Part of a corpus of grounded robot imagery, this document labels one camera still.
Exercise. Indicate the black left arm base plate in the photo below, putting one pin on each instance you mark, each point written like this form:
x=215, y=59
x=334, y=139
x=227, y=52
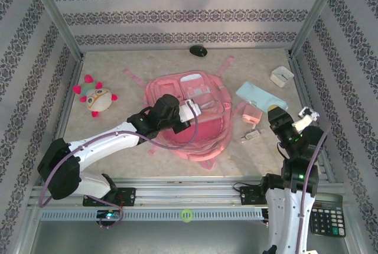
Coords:
x=128, y=196

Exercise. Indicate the aluminium frame post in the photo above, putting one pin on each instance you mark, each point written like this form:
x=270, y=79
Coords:
x=317, y=11
x=53, y=11

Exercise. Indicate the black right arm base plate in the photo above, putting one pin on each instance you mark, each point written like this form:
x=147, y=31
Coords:
x=248, y=196

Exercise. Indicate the aluminium rail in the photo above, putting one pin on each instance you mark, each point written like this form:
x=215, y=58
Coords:
x=301, y=88
x=63, y=118
x=189, y=198

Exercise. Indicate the aluminium left frame post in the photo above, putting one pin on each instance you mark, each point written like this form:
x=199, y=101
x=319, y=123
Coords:
x=53, y=11

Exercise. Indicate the aluminium left side rail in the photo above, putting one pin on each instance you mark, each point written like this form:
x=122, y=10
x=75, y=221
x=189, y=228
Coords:
x=63, y=118

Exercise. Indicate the aluminium right frame post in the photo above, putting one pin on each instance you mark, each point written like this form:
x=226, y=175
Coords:
x=317, y=11

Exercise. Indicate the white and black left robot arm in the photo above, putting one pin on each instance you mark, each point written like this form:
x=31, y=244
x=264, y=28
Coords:
x=103, y=141

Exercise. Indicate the black desk calculator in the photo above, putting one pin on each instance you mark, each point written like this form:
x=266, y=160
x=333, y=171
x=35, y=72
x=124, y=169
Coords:
x=327, y=221

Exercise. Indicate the light blue pencil case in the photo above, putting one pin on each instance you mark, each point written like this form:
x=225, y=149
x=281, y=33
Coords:
x=257, y=96

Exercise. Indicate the aluminium front rail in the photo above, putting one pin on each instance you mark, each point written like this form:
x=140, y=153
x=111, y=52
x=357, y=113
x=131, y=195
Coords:
x=189, y=198

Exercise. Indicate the aluminium right side rail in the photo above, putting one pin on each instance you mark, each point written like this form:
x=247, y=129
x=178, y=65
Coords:
x=301, y=88

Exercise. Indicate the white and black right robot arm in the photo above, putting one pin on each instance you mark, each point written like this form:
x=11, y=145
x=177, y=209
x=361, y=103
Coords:
x=283, y=221

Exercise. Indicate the black computer mouse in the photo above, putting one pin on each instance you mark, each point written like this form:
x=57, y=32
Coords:
x=198, y=50

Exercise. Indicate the plush toy with pink spikes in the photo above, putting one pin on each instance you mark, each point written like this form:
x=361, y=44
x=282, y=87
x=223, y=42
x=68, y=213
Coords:
x=96, y=99

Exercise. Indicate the left circuit board green light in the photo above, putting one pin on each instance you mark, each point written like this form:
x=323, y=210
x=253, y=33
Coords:
x=109, y=215

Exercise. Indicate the small pink box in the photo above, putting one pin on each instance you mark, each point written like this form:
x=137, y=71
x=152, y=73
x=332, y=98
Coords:
x=252, y=115

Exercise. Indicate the pink backpack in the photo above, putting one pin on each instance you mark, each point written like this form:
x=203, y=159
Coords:
x=206, y=130

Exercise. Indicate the white square alarm clock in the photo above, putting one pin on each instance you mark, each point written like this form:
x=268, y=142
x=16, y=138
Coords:
x=282, y=76

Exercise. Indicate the small grey clip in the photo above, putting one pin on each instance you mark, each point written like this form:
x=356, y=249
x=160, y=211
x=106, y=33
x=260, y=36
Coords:
x=251, y=136

